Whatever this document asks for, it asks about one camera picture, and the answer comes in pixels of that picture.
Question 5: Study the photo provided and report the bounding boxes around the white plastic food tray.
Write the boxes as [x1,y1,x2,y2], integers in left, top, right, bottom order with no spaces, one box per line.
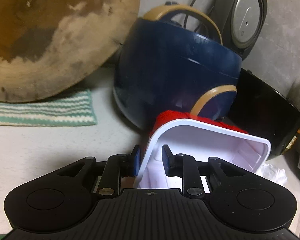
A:
[134,119,271,189]

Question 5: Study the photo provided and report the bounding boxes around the green white striped cloth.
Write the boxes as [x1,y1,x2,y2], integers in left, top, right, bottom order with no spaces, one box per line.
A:
[0,88,97,127]

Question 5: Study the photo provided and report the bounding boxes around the black power cable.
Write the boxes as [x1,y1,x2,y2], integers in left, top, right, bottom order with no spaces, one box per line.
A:
[182,0,223,30]

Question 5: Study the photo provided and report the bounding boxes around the round wooden chopping board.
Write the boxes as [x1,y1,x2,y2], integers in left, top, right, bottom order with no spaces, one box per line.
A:
[0,0,140,103]

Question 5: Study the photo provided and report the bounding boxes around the white crumpled plastic bag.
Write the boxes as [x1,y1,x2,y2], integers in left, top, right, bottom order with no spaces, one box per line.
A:
[256,163,288,186]

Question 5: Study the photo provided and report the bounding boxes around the navy blue rice cooker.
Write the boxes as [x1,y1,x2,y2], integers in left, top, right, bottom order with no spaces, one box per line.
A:
[114,2,242,129]

